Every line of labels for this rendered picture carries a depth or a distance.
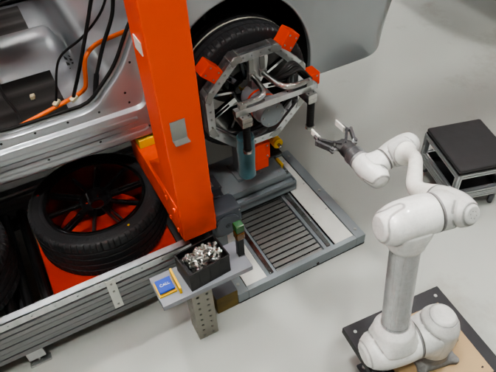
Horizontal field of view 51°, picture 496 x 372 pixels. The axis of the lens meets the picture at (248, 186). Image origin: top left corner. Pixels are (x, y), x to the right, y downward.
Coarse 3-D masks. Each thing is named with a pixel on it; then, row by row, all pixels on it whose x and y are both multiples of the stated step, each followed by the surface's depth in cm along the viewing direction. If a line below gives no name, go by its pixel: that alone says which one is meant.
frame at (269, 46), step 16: (240, 48) 236; (256, 48) 236; (272, 48) 238; (224, 64) 236; (304, 64) 254; (224, 80) 237; (208, 96) 237; (208, 112) 244; (288, 112) 270; (208, 128) 250; (272, 128) 274
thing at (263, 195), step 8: (288, 176) 314; (272, 184) 311; (280, 184) 312; (288, 184) 310; (256, 192) 308; (264, 192) 308; (272, 192) 307; (280, 192) 311; (240, 200) 304; (248, 200) 301; (256, 200) 305; (264, 200) 308; (248, 208) 306
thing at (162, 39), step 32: (128, 0) 163; (160, 0) 159; (160, 32) 166; (160, 64) 173; (192, 64) 179; (160, 96) 180; (192, 96) 187; (160, 128) 192; (192, 128) 196; (160, 160) 215; (192, 160) 206; (192, 192) 218; (192, 224) 230
